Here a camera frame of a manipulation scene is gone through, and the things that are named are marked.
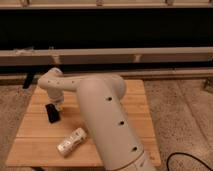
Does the black rail support leg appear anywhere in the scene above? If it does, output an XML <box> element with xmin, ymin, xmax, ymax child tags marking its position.
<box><xmin>22</xmin><ymin>72</ymin><xmax>35</xmax><ymax>89</ymax></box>

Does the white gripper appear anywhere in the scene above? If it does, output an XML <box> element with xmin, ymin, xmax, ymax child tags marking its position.
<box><xmin>48</xmin><ymin>90</ymin><xmax>64</xmax><ymax>112</ymax></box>

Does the grey metal rail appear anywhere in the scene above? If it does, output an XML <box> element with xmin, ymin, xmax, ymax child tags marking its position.
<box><xmin>0</xmin><ymin>47</ymin><xmax>213</xmax><ymax>66</ymax></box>

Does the black floor cable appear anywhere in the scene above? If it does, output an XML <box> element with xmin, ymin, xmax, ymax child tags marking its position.
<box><xmin>166</xmin><ymin>152</ymin><xmax>213</xmax><ymax>171</ymax></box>

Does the white plastic bottle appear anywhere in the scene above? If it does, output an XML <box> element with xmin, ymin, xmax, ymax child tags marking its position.
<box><xmin>57</xmin><ymin>128</ymin><xmax>87</xmax><ymax>157</ymax></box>

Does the black rectangular eraser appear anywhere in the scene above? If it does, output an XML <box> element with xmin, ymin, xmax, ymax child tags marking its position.
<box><xmin>45</xmin><ymin>104</ymin><xmax>60</xmax><ymax>123</ymax></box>

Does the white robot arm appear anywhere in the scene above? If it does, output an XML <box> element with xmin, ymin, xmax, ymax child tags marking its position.
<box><xmin>38</xmin><ymin>68</ymin><xmax>156</xmax><ymax>171</ymax></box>

